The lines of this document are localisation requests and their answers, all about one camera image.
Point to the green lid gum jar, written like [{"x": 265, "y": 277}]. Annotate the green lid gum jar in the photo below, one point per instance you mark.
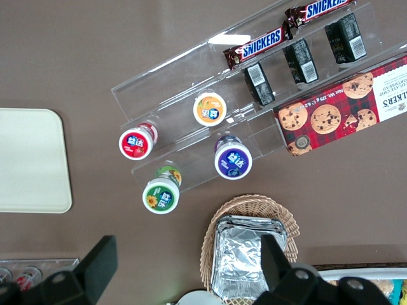
[{"x": 160, "y": 197}]

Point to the white rectangular plastic tray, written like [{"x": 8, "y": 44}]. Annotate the white rectangular plastic tray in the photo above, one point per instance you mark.
[{"x": 31, "y": 159}]

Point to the tan oval wicker basket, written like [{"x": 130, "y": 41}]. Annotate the tan oval wicker basket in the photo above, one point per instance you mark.
[{"x": 251, "y": 205}]

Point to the clear acrylic stepped display rack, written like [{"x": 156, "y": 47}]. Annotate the clear acrylic stepped display rack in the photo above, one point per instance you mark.
[{"x": 171, "y": 79}]

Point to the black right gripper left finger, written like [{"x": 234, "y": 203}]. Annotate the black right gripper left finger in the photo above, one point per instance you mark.
[{"x": 95, "y": 263}]

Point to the white food container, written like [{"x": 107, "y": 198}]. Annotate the white food container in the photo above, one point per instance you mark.
[{"x": 381, "y": 273}]

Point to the orange lid gum jar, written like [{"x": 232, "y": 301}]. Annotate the orange lid gum jar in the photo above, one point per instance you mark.
[{"x": 210, "y": 109}]

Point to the stacked aluminium foil containers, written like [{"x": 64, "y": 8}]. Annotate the stacked aluminium foil containers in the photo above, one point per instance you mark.
[{"x": 238, "y": 254}]

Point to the red lid gum jar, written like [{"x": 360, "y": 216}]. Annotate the red lid gum jar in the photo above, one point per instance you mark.
[{"x": 135, "y": 144}]

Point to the red tartan cookie box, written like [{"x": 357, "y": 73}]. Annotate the red tartan cookie box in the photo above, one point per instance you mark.
[{"x": 346, "y": 111}]

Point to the clear acrylic can rack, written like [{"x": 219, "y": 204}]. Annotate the clear acrylic can rack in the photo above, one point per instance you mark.
[{"x": 60, "y": 263}]

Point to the purple lid gum jar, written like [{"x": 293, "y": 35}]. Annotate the purple lid gum jar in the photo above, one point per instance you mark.
[{"x": 233, "y": 162}]

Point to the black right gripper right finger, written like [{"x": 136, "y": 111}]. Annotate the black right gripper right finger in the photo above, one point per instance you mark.
[{"x": 276, "y": 273}]

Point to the Snickers chocolate bar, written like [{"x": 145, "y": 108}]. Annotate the Snickers chocolate bar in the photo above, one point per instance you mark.
[
  {"x": 321, "y": 9},
  {"x": 260, "y": 43}
]

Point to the small black barcode box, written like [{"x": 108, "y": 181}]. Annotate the small black barcode box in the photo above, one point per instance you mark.
[
  {"x": 259, "y": 84},
  {"x": 300, "y": 62},
  {"x": 346, "y": 38}
]

